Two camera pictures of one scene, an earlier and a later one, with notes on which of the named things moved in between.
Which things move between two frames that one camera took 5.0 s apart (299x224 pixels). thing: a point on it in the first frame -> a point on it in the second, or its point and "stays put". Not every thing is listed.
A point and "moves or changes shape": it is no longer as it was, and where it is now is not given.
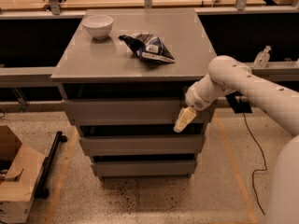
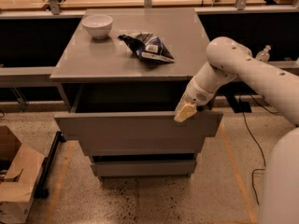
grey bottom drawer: [145, 169] stays put
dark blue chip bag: [147, 46] stays put
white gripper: [195, 101] stays put
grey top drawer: [134, 112] moves or changes shape
